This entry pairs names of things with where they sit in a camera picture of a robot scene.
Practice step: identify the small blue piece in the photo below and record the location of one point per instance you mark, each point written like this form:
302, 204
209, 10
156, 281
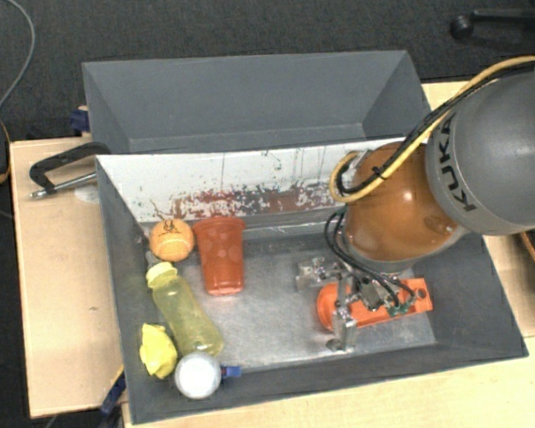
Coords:
232, 371

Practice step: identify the orange ball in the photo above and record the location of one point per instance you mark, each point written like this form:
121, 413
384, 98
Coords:
172, 241

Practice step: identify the red plastic cup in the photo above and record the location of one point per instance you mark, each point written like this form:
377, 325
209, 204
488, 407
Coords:
221, 255

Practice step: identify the orange flat plastic tool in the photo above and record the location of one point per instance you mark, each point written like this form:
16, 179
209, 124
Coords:
412, 301

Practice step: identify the grey metal bin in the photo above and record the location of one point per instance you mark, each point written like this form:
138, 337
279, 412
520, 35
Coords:
256, 101

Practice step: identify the pale cardboard board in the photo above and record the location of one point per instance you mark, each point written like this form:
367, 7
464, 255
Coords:
62, 284

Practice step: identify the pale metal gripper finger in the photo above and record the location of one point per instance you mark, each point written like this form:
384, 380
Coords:
345, 330
312, 274

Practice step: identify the yellow crumpled cloth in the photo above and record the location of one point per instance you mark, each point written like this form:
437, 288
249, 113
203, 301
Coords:
157, 353

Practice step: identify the yellow plastic bottle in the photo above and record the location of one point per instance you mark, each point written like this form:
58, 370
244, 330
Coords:
186, 310

